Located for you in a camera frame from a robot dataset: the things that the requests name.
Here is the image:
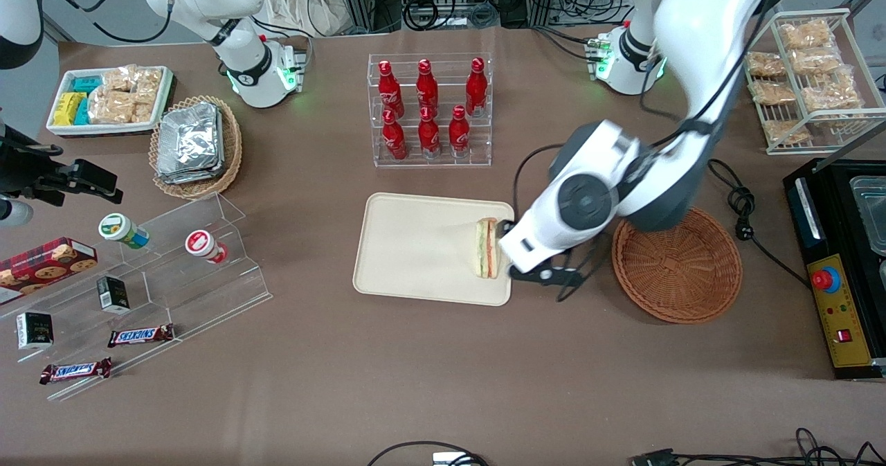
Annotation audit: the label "red tartan cookie box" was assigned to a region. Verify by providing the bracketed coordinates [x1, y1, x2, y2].
[0, 237, 99, 306]

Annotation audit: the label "black cable along right arm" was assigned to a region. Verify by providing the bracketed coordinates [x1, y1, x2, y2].
[42, 0, 177, 46]

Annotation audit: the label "clear acrylic bottle rack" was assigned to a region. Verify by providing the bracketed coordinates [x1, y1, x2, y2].
[368, 53, 493, 168]

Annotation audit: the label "green lid white cup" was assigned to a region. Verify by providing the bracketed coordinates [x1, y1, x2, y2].
[98, 212, 151, 250]

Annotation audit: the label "red lid white cup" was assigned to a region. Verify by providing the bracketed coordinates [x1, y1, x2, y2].
[184, 228, 230, 265]

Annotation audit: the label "beige cloth bag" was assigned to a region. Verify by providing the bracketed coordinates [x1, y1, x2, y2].
[261, 0, 351, 38]

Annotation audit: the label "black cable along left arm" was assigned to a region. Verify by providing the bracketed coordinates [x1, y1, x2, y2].
[512, 0, 787, 302]

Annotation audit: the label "clear acrylic step stand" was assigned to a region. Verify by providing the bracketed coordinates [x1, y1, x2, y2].
[0, 191, 273, 403]

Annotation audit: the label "beige plastic tray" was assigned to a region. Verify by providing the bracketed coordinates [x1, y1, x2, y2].
[352, 192, 516, 307]

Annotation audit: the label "black tangled cables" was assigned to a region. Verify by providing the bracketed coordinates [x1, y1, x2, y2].
[675, 427, 886, 466]

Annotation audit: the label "black cable connector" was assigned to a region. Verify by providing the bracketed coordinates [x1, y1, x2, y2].
[629, 447, 680, 466]

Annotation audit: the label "brown Snickers bar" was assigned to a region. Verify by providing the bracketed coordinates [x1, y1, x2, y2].
[39, 357, 114, 386]
[107, 323, 176, 349]

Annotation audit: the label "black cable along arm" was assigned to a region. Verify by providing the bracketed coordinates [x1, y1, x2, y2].
[512, 0, 787, 302]
[42, 0, 177, 46]

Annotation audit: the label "red emergency stop button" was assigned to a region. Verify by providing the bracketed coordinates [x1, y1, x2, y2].
[811, 266, 843, 294]

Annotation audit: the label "round brown wicker basket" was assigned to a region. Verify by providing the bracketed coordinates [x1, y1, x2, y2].
[611, 206, 743, 325]

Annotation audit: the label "red cola bottle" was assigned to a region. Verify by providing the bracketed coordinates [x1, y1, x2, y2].
[448, 105, 471, 159]
[377, 60, 405, 118]
[416, 58, 440, 116]
[465, 57, 489, 118]
[418, 106, 442, 159]
[381, 109, 408, 161]

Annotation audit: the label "black appliance box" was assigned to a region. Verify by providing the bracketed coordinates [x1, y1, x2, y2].
[783, 157, 886, 382]

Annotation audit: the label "black left camera mount bracket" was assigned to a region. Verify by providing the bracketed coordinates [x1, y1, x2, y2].
[510, 263, 584, 289]

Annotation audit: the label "grey coiled cable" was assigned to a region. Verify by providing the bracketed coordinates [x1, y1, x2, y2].
[469, 1, 501, 28]

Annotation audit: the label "small black and white carton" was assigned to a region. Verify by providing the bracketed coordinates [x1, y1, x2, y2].
[15, 311, 55, 352]

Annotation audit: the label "black looped cable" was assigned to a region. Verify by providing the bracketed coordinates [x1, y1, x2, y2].
[365, 440, 489, 466]

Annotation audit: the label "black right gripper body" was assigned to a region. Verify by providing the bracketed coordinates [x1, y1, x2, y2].
[0, 125, 64, 200]

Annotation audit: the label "clear bag of fried snacks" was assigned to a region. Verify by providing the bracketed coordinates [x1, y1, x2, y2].
[802, 70, 864, 115]
[761, 118, 812, 146]
[746, 51, 787, 78]
[789, 46, 842, 77]
[750, 79, 797, 106]
[778, 18, 835, 51]

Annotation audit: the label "white rectangular snack tray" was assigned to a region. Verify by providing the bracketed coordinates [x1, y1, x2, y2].
[46, 66, 174, 138]

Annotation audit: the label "white wire rack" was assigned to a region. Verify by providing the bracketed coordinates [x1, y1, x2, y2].
[745, 8, 886, 156]

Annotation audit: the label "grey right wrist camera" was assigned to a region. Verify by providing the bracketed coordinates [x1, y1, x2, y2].
[0, 199, 35, 228]

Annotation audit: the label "yellow control panel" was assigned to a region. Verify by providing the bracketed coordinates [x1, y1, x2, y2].
[806, 253, 875, 369]

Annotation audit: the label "silver foil pouch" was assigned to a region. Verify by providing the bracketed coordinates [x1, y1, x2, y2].
[157, 102, 222, 176]
[155, 161, 226, 186]

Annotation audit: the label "black coiled cable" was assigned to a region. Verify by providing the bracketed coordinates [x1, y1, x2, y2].
[401, 0, 444, 33]

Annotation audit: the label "oval tan wicker basket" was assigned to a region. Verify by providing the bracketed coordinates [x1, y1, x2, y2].
[149, 95, 244, 200]

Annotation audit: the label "clear plastic container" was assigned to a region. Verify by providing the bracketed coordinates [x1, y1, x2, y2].
[849, 174, 886, 256]

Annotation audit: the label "triangular sandwich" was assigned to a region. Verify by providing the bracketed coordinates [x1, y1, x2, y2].
[473, 217, 502, 280]

